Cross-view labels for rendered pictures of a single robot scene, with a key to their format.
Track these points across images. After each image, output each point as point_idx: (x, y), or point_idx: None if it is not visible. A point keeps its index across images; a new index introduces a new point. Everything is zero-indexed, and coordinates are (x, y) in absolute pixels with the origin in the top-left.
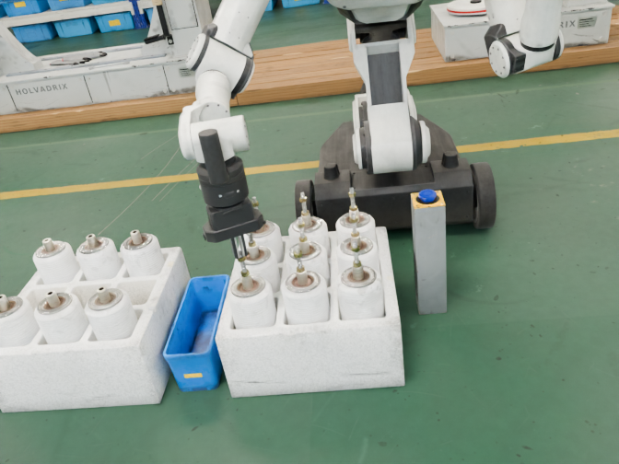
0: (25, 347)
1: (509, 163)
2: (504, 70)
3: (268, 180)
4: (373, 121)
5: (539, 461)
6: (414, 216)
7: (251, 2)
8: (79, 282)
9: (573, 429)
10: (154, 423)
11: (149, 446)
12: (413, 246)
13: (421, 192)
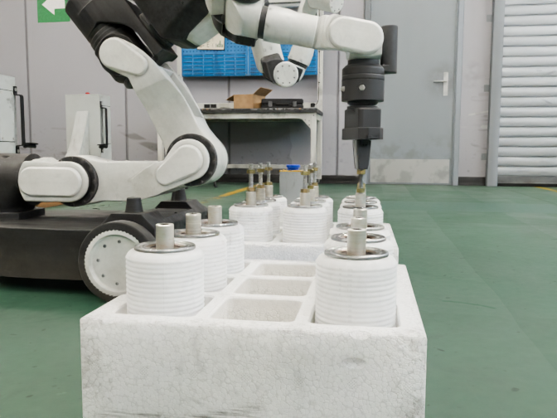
0: (401, 304)
1: None
2: (293, 80)
3: None
4: (201, 128)
5: (454, 274)
6: (300, 181)
7: None
8: (223, 291)
9: (428, 268)
10: (434, 368)
11: (470, 369)
12: None
13: (291, 164)
